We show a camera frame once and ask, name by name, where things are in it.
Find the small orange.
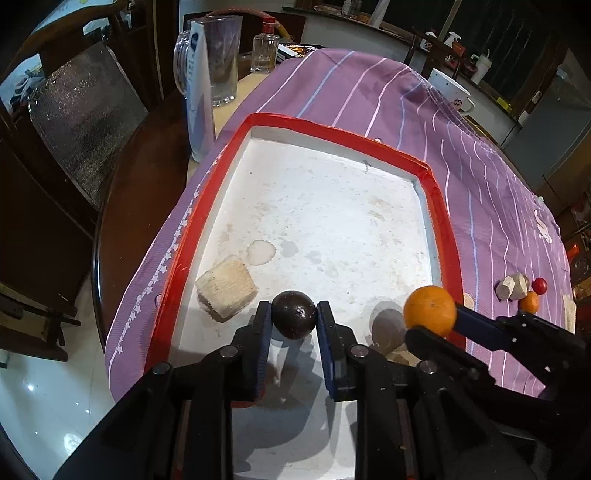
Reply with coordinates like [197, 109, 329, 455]
[518, 290, 540, 315]

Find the large orange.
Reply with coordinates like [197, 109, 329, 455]
[403, 286, 457, 337]

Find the small red tomato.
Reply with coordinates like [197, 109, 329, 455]
[531, 277, 548, 295]

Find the large white chunk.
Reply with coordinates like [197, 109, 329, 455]
[195, 256, 259, 322]

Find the dark purple plum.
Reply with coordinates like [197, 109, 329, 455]
[271, 290, 318, 340]

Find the white chunk cut face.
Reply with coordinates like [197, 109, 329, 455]
[370, 306, 420, 367]

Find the cream knitted cloth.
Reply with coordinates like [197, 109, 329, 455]
[562, 294, 577, 334]

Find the small round white chunk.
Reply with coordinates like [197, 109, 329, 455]
[463, 293, 475, 310]

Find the purple striped tablecloth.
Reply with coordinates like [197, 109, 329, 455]
[104, 48, 573, 398]

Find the red rimmed white tray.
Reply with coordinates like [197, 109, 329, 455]
[146, 113, 463, 479]

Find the silver refrigerator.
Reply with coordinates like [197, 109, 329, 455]
[504, 51, 590, 212]

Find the white cartoon mug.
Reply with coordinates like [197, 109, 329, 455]
[429, 69, 475, 115]

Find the white tumbler cup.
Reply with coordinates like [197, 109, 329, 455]
[471, 51, 492, 85]

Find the dark wooden chair far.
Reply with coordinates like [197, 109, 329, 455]
[403, 25, 463, 80]

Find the white spray bottle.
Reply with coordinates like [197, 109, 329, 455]
[444, 31, 461, 48]

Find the grey textured cushion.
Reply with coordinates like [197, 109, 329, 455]
[28, 43, 147, 209]

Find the white paper box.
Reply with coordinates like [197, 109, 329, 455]
[185, 21, 215, 163]

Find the glass liquor bottle red cap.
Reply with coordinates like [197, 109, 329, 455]
[250, 31, 280, 74]

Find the glass beer mug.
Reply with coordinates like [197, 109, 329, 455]
[173, 15, 242, 107]

